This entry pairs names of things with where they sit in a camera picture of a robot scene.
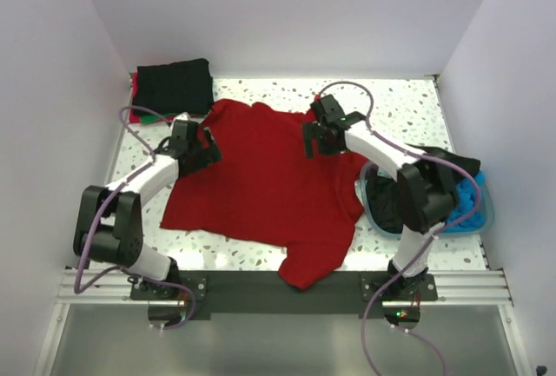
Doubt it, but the folded red t shirt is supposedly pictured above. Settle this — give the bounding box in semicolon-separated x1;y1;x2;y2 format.
129;72;141;124

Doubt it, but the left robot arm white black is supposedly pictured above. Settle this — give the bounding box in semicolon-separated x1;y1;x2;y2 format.
73;114;222;300

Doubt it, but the blue plastic basket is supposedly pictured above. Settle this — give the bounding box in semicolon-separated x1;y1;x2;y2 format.
359;162;494;239

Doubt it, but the black t shirt in basket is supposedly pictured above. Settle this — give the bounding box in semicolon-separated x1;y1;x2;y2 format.
366;175;403;234

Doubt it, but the folded black t shirt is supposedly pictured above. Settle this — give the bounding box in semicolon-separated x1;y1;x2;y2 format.
135;58;215;115

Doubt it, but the red t shirt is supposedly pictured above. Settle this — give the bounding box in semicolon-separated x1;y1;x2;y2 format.
129;72;141;124
161;99;366;290

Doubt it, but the blue t shirt in basket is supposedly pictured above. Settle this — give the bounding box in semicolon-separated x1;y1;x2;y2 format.
446;179;486;234

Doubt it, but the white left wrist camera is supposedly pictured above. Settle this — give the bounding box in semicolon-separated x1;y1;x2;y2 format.
172;112;193;123

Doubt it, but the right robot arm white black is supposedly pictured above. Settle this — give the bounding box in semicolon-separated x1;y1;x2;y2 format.
302;95;458;300

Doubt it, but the folded green t shirt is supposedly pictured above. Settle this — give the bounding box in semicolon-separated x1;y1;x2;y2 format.
139;115;174;125

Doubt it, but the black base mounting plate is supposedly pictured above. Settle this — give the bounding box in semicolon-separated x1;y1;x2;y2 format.
129;269;435;321

